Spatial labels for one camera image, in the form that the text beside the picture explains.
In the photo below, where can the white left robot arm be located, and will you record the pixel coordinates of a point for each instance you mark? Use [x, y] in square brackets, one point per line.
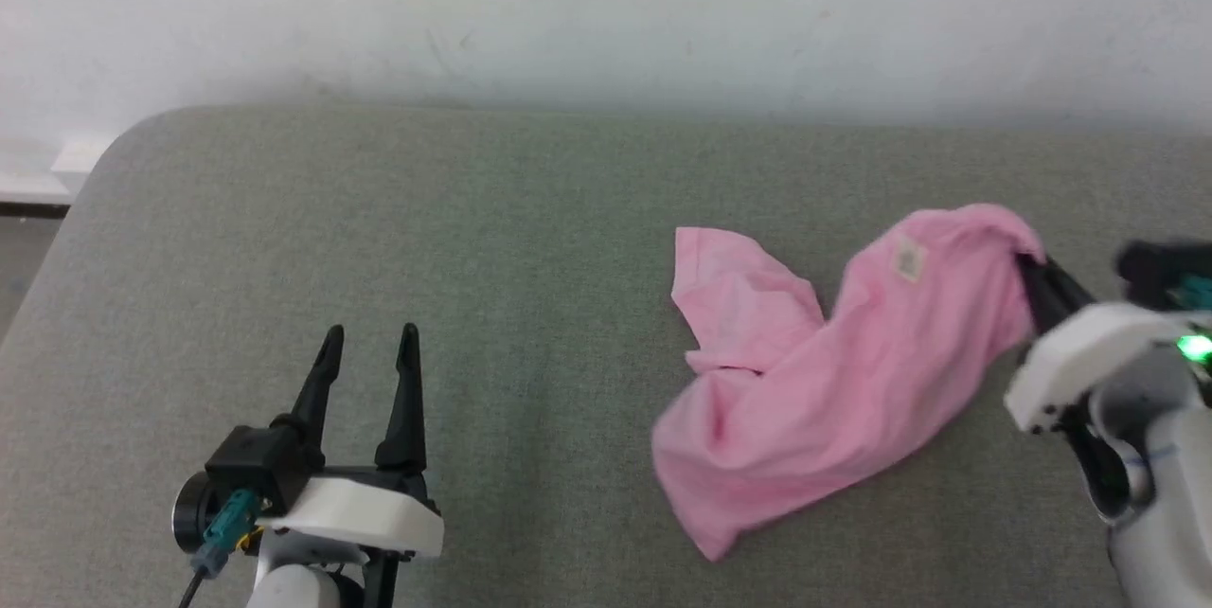
[303, 580]

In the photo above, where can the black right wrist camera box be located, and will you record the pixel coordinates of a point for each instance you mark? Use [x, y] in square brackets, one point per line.
[1160, 269]

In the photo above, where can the pink garment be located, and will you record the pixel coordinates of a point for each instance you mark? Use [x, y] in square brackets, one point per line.
[833, 371]

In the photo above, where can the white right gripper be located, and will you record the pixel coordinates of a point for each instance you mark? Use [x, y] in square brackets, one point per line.
[1079, 352]

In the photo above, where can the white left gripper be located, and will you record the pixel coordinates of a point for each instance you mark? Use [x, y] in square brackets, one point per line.
[365, 513]

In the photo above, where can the white wall trim block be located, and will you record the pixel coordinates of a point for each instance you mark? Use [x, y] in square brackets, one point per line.
[71, 168]

